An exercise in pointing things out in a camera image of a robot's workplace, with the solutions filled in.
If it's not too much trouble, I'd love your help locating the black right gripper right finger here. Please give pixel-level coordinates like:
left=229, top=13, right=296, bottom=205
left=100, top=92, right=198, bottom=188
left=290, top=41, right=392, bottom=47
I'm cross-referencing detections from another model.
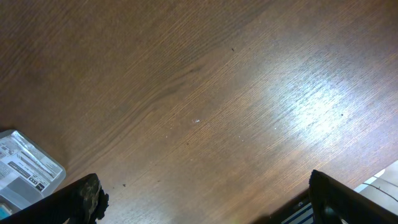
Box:
left=308, top=170, right=397, bottom=224

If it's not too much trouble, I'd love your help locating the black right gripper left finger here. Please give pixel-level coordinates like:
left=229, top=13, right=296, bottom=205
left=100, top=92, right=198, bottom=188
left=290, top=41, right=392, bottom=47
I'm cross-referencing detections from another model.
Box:
left=1, top=174, right=109, bottom=224

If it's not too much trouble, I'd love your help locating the clear plastic container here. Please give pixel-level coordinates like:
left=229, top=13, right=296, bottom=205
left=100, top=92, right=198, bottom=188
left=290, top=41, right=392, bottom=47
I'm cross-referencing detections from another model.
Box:
left=1, top=129, right=66, bottom=219

